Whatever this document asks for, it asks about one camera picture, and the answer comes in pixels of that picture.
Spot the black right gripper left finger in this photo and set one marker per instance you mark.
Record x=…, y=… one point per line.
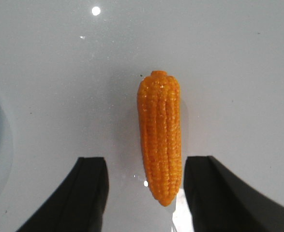
x=78, y=204

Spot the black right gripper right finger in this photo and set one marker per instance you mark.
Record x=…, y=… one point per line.
x=219, y=201

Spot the orange corn cob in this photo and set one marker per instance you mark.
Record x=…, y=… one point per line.
x=158, y=104

